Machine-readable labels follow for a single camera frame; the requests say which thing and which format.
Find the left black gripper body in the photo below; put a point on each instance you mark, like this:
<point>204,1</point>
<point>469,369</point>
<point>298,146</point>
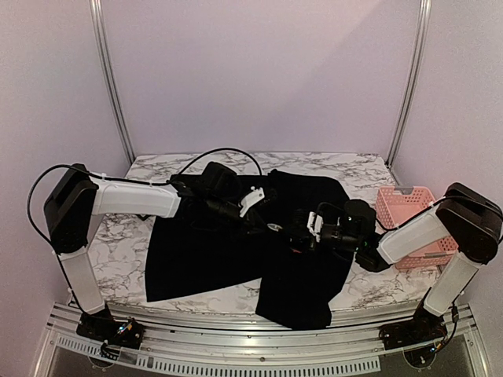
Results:
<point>248,221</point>

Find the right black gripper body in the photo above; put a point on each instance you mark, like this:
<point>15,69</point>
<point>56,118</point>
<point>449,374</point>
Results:
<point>300,234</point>

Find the yellow brooch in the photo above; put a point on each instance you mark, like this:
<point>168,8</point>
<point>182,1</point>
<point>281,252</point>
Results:
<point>274,227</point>

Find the black t-shirt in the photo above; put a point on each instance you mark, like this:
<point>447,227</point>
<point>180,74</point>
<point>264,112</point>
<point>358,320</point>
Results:
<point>197,252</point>

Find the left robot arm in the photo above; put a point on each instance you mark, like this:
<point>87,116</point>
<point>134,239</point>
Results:
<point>82,199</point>

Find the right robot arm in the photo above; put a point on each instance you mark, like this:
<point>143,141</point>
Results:
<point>473,221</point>

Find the pink perforated plastic basket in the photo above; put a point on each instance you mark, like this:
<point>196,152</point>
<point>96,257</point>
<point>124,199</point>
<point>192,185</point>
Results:
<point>415,237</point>

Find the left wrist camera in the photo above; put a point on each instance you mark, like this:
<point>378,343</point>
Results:
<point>256,195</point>

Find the aluminium front rail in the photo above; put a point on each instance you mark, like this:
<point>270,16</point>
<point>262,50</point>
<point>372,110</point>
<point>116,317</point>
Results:
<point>216,344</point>

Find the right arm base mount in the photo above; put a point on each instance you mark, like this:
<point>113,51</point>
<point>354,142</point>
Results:
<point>422,327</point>

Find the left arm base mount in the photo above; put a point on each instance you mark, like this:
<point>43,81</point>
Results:
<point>103,327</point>

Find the right aluminium frame post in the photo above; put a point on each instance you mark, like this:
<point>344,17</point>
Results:
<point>419,43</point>

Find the aluminium frame post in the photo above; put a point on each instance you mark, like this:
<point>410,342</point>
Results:
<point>419,43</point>
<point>98,21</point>

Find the left aluminium frame post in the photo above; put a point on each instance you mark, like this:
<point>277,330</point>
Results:
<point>98,21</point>

